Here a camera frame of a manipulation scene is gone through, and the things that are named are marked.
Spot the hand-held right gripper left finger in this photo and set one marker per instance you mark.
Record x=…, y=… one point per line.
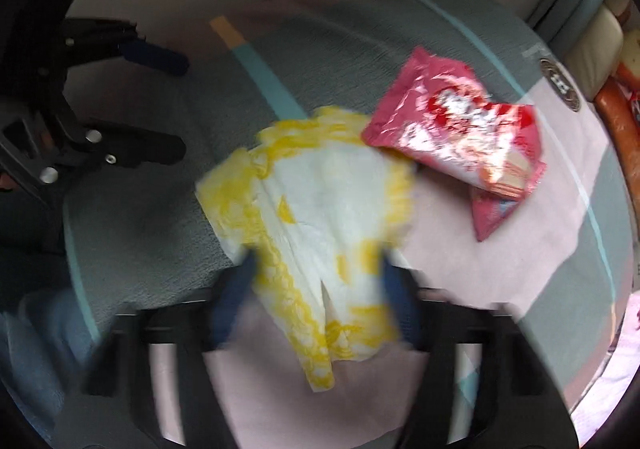
x=230, y=314

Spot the cream leather sofa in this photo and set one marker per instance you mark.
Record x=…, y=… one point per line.
x=597, y=44

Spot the small pink packet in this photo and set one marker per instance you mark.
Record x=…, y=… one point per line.
x=490, y=219

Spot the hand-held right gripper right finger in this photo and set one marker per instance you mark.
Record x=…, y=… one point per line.
x=400, y=304

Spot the red snack packet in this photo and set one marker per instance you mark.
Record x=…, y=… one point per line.
x=450, y=129

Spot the yellow and white wrapper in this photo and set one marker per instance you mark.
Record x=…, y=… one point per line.
x=320, y=199

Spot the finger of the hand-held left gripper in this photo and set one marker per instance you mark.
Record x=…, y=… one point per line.
x=150, y=56
x=145, y=149

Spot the orange seat cushion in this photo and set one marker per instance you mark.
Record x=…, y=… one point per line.
x=617, y=114

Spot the plaid tablecloth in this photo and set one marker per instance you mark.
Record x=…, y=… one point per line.
x=150, y=229

